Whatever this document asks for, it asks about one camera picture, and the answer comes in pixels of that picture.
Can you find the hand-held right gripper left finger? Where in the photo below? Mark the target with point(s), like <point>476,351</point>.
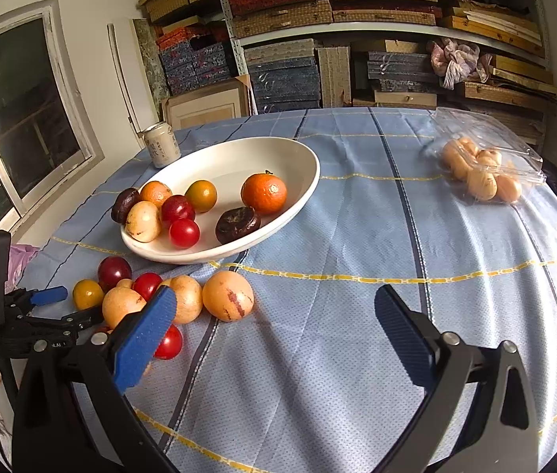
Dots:
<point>145,340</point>

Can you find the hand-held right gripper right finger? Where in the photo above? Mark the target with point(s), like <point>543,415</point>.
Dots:
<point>402,340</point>

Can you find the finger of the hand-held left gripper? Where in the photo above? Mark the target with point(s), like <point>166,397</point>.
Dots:
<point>49,295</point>
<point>83,316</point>

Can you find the yellow-orange tomato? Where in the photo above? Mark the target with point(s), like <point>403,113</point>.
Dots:
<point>87,294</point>

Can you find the red cherry tomato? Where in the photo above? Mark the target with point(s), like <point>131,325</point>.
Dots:
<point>184,233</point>
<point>170,344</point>
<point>147,286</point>

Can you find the dark red plum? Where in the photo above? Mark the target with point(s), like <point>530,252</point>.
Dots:
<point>178,208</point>
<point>114,271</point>

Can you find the pale tan round fruit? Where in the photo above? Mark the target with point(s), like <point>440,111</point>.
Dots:
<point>143,221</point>

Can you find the small dark brown fruit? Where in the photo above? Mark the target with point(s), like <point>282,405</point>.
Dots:
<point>125,205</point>

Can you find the small orange fruit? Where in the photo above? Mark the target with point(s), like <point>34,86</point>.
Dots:
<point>156,193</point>

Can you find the large dark brown fruit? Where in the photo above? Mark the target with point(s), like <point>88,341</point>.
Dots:
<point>237,224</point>

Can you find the orange mandarin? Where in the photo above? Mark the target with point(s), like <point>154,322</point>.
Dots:
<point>264,192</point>

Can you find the white oval plate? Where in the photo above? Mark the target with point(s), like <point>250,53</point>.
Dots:
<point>239,162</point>

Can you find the pile of small tan fruits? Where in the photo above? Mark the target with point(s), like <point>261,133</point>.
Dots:
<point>481,185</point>

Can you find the blue checked tablecloth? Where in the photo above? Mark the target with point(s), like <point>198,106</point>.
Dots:
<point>332,236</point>

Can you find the white framed window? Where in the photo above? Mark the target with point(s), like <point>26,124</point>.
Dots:
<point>17,108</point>

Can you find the white drink can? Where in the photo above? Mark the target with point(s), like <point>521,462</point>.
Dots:
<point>162,148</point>

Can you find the clear plastic bag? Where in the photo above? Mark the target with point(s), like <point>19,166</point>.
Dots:
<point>461,123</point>

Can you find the white leaning strip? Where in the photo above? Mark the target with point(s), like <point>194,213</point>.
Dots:
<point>120,79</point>

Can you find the cardboard framed board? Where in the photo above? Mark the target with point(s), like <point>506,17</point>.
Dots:
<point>204,106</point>

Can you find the green marbled slab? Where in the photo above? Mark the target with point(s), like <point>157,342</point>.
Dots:
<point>148,59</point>

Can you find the stack of blue floral boxes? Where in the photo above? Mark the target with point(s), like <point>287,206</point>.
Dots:
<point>185,66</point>

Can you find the stack of dark grey-blue boxes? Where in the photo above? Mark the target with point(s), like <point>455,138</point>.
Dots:
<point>283,83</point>
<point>397,69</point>

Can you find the upright striped tan box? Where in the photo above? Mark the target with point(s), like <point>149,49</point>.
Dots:
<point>333,76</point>

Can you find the pink white cloth bundle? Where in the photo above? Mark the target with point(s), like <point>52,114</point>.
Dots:
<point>456,59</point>

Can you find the orange patterned box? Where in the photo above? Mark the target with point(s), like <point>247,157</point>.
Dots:
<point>177,38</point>

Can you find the white metal shelf rack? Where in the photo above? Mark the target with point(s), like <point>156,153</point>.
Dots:
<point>357,27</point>

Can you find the stack of yellow wooden boxes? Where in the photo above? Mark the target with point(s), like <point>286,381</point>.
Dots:
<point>495,27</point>

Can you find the stack of tan woven boxes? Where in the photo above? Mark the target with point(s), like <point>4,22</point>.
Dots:
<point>283,18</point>

